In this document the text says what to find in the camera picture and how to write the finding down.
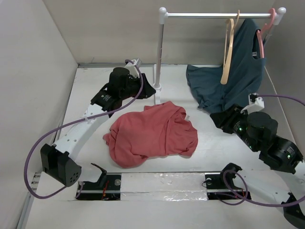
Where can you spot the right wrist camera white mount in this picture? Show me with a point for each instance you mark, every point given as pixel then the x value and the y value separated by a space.
pixel 256 104

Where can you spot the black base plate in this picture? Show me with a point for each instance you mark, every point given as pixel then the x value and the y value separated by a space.
pixel 217 190
pixel 109 191

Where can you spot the beige wooden hanger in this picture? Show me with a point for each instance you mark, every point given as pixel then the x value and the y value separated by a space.
pixel 228 47

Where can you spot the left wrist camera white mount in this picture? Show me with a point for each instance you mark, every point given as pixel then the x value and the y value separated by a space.
pixel 130 65

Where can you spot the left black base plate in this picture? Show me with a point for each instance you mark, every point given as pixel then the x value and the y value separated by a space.
pixel 109 191

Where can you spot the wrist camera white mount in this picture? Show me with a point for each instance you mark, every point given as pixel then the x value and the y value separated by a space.
pixel 256 104
pixel 130 65

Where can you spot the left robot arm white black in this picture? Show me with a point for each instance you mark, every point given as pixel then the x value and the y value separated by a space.
pixel 58 159

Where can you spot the red t shirt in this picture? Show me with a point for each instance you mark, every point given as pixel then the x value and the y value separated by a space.
pixel 158 131

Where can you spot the white metal clothes rack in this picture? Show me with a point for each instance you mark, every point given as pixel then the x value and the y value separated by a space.
pixel 263 35

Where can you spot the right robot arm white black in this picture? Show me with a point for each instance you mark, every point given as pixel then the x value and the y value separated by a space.
pixel 259 133

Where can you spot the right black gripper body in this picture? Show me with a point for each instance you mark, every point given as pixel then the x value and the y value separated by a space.
pixel 237 120

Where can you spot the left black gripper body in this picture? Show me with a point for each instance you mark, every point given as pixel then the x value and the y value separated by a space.
pixel 133 88

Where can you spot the teal t shirt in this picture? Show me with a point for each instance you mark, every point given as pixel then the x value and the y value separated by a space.
pixel 245 74

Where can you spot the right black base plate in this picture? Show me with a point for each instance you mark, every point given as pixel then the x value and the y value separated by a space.
pixel 217 190

